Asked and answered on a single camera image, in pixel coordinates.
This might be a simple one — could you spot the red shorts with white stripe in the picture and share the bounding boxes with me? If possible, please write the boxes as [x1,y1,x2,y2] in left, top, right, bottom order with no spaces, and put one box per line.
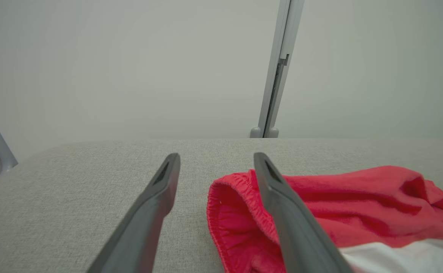
[206,165,443,273]

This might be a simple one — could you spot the grey partition frame post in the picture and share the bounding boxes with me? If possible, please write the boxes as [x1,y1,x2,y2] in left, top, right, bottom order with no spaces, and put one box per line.
[257,0,305,138]

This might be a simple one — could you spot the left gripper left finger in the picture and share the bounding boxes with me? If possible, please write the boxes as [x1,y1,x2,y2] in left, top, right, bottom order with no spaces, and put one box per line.
[87,152,181,273]

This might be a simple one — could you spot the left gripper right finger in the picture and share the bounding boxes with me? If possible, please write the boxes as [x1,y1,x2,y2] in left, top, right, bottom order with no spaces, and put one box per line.
[253,152,354,273]

